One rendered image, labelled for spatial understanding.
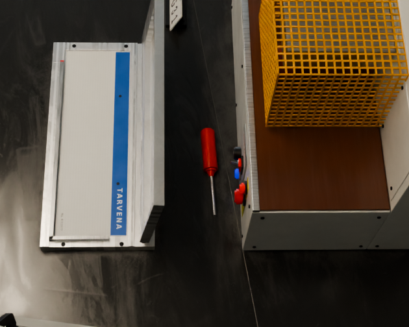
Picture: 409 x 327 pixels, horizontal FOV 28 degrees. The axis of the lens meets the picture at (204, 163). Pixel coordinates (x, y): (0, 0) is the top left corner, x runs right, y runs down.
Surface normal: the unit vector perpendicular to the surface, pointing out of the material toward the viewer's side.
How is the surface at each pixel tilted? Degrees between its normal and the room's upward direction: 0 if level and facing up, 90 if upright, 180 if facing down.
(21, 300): 0
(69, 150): 0
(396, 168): 90
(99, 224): 0
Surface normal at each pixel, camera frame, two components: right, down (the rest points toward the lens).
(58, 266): 0.04, -0.44
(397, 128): -1.00, 0.00
